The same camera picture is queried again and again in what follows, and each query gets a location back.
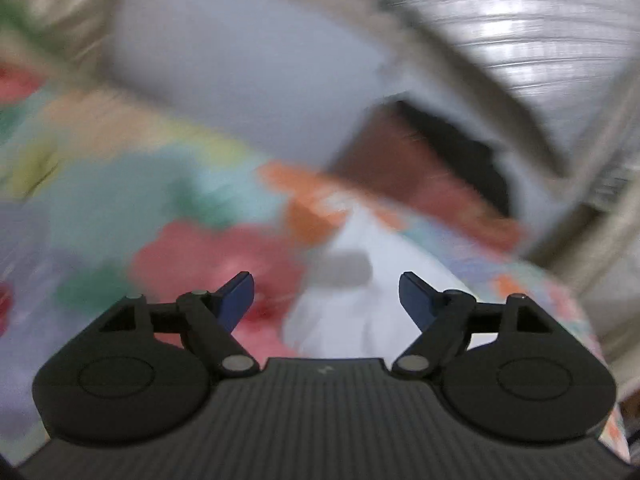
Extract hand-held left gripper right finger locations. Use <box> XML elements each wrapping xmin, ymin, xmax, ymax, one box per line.
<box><xmin>392</xmin><ymin>271</ymin><xmax>573</xmax><ymax>376</ymax></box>

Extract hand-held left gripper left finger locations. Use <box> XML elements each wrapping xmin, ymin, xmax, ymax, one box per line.
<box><xmin>75</xmin><ymin>271</ymin><xmax>259</xmax><ymax>376</ymax></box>

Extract white shirt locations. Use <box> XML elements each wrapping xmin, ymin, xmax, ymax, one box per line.
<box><xmin>282</xmin><ymin>207</ymin><xmax>501</xmax><ymax>361</ymax></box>

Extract folded black clothes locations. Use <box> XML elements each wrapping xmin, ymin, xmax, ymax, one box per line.
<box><xmin>392</xmin><ymin>100</ymin><xmax>512</xmax><ymax>217</ymax></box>

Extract red-brown suitcase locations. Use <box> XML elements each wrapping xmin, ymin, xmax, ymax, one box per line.
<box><xmin>327</xmin><ymin>107</ymin><xmax>528</xmax><ymax>253</ymax></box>

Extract floral bed quilt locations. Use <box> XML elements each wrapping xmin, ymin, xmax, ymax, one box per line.
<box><xmin>0</xmin><ymin>60</ymin><xmax>631</xmax><ymax>466</ymax></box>

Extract window with beige frame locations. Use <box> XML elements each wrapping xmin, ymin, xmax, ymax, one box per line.
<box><xmin>300</xmin><ymin>0</ymin><xmax>640</xmax><ymax>181</ymax></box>

